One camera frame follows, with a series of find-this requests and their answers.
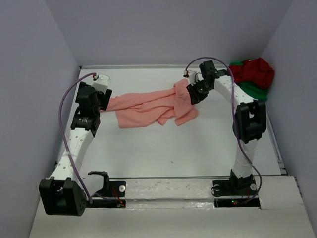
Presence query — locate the pink t shirt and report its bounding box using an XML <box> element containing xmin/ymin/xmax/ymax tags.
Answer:
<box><xmin>106</xmin><ymin>79</ymin><xmax>199</xmax><ymax>128</ymax></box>

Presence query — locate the red t shirt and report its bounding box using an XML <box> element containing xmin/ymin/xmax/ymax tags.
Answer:
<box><xmin>229</xmin><ymin>58</ymin><xmax>275</xmax><ymax>90</ymax></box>

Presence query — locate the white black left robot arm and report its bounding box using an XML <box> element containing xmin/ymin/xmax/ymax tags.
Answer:
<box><xmin>39</xmin><ymin>78</ymin><xmax>112</xmax><ymax>216</ymax></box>

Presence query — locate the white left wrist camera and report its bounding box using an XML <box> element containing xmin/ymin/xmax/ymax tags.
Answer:
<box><xmin>92</xmin><ymin>74</ymin><xmax>110</xmax><ymax>94</ymax></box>

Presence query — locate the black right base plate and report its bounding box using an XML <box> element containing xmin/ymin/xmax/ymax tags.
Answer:
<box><xmin>211</xmin><ymin>179</ymin><xmax>261</xmax><ymax>208</ymax></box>

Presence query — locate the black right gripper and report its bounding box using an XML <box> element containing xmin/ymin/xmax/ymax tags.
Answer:
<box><xmin>186</xmin><ymin>79</ymin><xmax>212</xmax><ymax>105</ymax></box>

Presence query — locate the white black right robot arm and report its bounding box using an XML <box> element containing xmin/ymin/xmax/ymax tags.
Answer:
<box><xmin>184</xmin><ymin>57</ymin><xmax>266</xmax><ymax>200</ymax></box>

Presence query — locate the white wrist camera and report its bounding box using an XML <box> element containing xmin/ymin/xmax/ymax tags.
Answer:
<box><xmin>183</xmin><ymin>69</ymin><xmax>198</xmax><ymax>84</ymax></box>
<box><xmin>92</xmin><ymin>74</ymin><xmax>110</xmax><ymax>94</ymax></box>

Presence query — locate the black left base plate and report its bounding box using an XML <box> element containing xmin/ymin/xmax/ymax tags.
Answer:
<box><xmin>86</xmin><ymin>180</ymin><xmax>126</xmax><ymax>209</ymax></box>

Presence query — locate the white foam strip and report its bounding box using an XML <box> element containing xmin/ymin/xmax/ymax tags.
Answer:
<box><xmin>125</xmin><ymin>178</ymin><xmax>214</xmax><ymax>210</ymax></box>

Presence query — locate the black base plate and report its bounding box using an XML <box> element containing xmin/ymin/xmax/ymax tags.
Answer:
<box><xmin>86</xmin><ymin>180</ymin><xmax>126</xmax><ymax>209</ymax></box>
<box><xmin>211</xmin><ymin>179</ymin><xmax>261</xmax><ymax>208</ymax></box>

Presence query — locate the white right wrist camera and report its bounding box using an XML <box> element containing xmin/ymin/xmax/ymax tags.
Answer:
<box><xmin>183</xmin><ymin>69</ymin><xmax>198</xmax><ymax>84</ymax></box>

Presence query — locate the green t shirt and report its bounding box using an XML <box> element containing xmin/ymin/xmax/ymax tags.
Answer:
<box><xmin>228</xmin><ymin>59</ymin><xmax>269</xmax><ymax>101</ymax></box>

